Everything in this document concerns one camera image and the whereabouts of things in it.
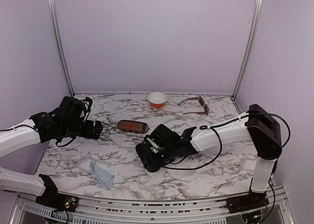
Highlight brown striped glasses case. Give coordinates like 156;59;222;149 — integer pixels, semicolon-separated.
117;120;149;134

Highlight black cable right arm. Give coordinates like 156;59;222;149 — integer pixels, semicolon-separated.
161;112;291;170

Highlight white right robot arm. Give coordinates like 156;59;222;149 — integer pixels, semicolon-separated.
143;104;290;208

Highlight black woven glasses case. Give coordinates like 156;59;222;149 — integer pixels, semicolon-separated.
135;143;160;172

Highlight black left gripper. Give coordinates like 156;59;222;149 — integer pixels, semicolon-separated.
61;119;103;140

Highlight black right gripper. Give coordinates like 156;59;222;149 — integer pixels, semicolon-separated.
144;144;178;171

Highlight brown translucent sunglasses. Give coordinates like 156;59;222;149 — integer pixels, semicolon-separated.
178;96;209;115

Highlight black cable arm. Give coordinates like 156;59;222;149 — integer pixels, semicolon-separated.
161;112;291;170
0;124;77;147

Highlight white bowl orange outside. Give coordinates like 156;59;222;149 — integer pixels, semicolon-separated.
147;92;168;108

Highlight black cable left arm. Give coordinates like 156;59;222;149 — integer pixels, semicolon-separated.
0;124;77;147

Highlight aluminium frame post left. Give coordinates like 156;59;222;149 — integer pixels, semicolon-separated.
48;0;75;96

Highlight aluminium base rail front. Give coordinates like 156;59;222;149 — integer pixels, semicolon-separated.
9;186;295;224

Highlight aluminium frame rail back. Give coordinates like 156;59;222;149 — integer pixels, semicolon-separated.
73;91;234;96

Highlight aluminium frame post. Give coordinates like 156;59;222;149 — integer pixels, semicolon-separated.
231;0;263;101
48;0;75;96

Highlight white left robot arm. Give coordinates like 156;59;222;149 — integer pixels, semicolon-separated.
0;96;103;207

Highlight light blue cleaning cloth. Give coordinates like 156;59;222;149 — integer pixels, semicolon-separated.
89;160;115;191

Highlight aluminium frame post right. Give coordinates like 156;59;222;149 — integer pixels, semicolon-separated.
231;0;263;101

